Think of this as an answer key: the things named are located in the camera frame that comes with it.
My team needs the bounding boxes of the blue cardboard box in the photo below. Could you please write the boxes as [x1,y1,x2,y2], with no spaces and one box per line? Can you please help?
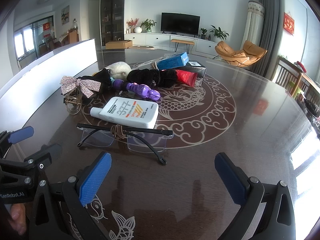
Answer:
[156,52,189,70]

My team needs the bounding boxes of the wooden side chair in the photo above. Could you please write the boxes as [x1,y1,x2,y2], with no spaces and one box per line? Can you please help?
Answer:
[272,56,319,106]

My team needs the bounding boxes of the black fuzzy cloth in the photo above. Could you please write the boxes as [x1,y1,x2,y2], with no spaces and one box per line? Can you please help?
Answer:
[126,69,177,89]

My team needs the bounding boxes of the red wall decoration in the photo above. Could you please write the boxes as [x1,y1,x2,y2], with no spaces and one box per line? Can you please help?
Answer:
[283,13,295,35]

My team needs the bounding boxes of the white standing air conditioner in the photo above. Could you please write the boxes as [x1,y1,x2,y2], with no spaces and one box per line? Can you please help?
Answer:
[241,1,265,47]

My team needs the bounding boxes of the dark glass display cabinet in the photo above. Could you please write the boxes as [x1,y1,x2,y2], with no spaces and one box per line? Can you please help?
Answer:
[100,0,124,46]

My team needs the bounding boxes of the person's left hand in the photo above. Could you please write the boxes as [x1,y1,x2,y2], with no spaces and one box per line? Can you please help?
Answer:
[8,203,27,236]

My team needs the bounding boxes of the black soap bar box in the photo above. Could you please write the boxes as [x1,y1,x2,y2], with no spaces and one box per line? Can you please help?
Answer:
[176,61,206,78]

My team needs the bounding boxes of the white 377 lotion bottle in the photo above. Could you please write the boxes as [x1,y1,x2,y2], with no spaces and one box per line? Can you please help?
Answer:
[90,96,159,129]

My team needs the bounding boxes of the orange lounge chair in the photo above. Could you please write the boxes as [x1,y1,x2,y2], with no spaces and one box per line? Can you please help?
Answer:
[215,40,267,67]

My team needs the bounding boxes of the small potted plant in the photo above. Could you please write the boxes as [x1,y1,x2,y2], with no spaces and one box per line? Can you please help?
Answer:
[200,28,207,40]

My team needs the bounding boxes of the purple mermaid toy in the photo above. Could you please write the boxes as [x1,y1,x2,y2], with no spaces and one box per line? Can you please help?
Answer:
[111,78,161,101]

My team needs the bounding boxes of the cardboard box on floor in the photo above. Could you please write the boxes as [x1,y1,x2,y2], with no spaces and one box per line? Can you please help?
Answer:
[105,40,133,49]

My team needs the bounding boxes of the clear rimless black-arm glasses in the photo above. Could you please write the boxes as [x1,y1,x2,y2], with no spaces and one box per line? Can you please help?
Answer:
[76,123,174,165]

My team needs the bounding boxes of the red flowers white vase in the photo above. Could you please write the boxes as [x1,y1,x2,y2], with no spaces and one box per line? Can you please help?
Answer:
[126,18,142,34]

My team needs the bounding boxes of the wooden bench black legs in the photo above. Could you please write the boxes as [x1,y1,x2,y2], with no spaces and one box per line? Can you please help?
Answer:
[171,39,195,54]

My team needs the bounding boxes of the black flat television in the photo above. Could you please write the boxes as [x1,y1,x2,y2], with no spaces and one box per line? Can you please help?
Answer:
[161,12,200,35]

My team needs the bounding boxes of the clear amber hair claw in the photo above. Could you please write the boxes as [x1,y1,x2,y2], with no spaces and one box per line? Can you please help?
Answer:
[63,86,82,115]

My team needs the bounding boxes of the sequin bow hair clip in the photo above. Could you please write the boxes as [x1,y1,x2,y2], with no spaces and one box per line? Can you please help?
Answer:
[60,76,101,98]

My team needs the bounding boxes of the grey curtain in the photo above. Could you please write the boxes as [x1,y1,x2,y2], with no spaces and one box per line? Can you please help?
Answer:
[252,0,284,80]

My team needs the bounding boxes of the green potted plant right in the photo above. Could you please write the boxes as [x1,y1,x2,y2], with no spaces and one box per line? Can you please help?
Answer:
[210,25,229,43]

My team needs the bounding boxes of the white plush toy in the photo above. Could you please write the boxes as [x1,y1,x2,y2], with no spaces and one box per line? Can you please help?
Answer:
[105,61,131,81]

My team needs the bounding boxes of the white tv cabinet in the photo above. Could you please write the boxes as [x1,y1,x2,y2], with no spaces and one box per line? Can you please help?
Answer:
[124,33,217,57]

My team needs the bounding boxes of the green potted plant left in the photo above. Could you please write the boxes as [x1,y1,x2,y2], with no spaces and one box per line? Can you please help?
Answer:
[140,18,157,33]

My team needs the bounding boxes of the framed wall painting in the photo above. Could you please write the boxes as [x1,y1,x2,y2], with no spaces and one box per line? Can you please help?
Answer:
[61,5,69,25]

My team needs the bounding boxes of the red foil pouch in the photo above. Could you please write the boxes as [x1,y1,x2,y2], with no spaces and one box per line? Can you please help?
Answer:
[176,69,197,87]

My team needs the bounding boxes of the green potted plant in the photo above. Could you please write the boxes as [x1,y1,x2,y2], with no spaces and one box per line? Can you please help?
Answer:
[140,18,157,33]
[210,25,229,43]

